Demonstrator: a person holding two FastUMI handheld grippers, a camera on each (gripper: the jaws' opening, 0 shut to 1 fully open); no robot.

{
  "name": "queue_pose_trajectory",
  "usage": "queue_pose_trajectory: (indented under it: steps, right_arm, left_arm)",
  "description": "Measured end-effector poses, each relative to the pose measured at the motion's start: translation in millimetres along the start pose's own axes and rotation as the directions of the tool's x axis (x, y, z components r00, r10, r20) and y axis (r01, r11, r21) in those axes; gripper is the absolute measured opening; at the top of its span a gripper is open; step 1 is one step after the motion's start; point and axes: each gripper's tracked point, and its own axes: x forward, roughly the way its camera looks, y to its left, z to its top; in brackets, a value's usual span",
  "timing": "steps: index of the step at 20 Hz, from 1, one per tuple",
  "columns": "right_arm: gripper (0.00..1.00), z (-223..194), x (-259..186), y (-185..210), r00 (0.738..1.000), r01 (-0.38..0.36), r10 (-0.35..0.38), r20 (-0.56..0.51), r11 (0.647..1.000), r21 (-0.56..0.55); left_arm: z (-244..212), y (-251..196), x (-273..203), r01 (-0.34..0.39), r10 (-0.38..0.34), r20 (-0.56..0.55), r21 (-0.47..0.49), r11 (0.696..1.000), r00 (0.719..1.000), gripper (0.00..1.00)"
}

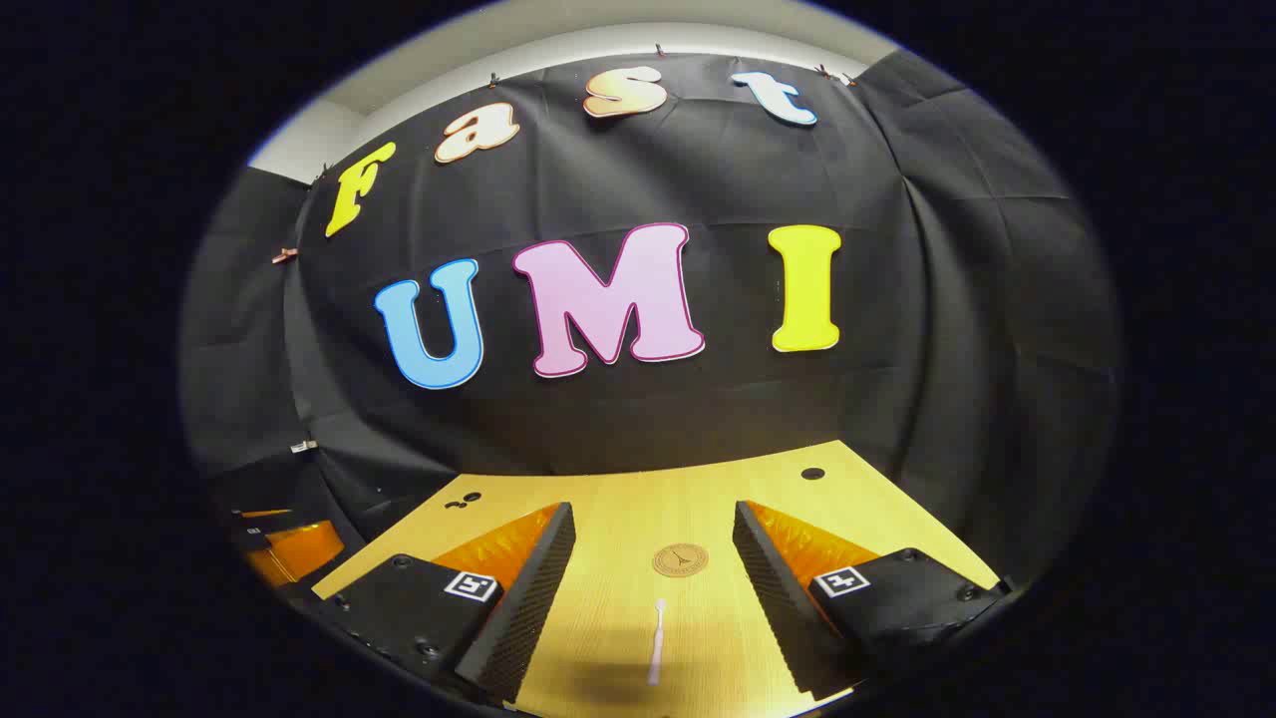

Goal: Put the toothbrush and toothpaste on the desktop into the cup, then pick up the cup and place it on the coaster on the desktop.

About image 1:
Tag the round cork coaster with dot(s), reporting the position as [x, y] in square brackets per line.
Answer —
[680, 559]

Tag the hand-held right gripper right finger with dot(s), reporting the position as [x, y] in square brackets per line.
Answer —
[778, 588]

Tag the white toothbrush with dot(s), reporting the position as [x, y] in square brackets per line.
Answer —
[657, 643]

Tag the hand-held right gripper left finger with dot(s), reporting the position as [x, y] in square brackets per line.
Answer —
[528, 588]

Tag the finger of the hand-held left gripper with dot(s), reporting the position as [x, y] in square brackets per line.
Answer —
[299, 548]

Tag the black backdrop cloth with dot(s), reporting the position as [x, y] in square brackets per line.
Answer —
[698, 170]

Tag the wooden desktop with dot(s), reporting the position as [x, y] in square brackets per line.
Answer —
[648, 509]

